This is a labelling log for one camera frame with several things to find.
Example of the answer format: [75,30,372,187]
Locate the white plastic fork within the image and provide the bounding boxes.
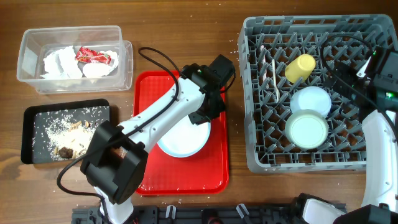
[259,45,267,83]

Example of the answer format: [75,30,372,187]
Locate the light blue bowl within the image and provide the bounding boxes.
[290,86,331,117]

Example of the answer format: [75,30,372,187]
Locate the light blue dinner plate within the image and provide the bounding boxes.
[157,116,211,158]

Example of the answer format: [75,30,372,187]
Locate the yellow plastic cup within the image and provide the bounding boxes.
[285,54,316,83]

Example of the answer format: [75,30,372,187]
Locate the green small plate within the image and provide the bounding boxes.
[284,110,328,149]

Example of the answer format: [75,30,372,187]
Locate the red snack wrapper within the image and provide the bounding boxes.
[75,47,111,65]

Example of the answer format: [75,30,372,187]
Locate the white napkin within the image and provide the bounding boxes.
[41,46,119,80]

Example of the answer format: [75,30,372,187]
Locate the brown food scraps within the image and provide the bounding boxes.
[32,106,110,164]

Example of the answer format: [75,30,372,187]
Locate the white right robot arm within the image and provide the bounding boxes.
[289,46,397,223]

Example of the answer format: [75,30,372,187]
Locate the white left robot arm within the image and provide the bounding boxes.
[80,55,236,223]

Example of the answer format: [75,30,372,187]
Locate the grey dishwasher rack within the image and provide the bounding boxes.
[238,14,397,174]

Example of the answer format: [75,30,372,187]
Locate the clear plastic waste bin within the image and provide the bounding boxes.
[17,26,134,94]

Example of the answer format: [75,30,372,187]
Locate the red serving tray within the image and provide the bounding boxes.
[133,70,229,196]

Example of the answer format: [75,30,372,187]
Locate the black plastic tray bin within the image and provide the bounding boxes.
[21,99,111,164]

